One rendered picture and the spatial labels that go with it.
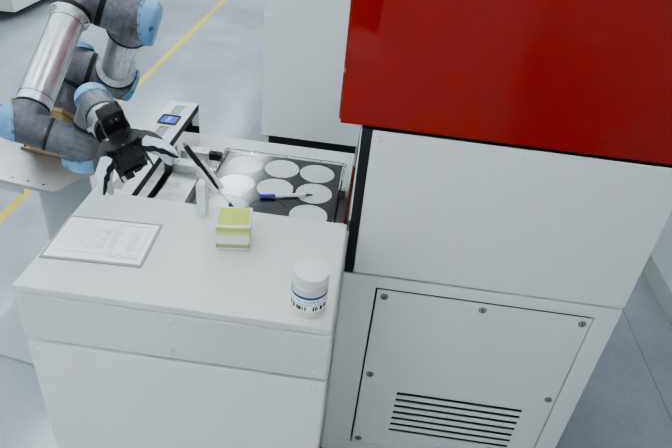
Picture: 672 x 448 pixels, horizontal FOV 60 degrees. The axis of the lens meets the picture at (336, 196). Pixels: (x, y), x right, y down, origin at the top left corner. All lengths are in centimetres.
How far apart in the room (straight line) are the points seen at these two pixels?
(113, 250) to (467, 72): 81
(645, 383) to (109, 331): 209
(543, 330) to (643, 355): 125
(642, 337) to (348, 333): 163
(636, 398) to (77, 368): 203
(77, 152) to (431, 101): 77
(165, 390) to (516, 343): 89
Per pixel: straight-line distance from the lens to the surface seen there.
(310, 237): 134
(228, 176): 167
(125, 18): 159
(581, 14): 122
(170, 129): 179
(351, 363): 171
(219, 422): 140
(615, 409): 257
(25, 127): 140
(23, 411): 235
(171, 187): 166
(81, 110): 137
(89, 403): 148
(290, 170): 170
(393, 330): 161
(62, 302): 127
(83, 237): 137
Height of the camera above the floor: 177
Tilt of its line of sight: 33 degrees down
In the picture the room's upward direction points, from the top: 6 degrees clockwise
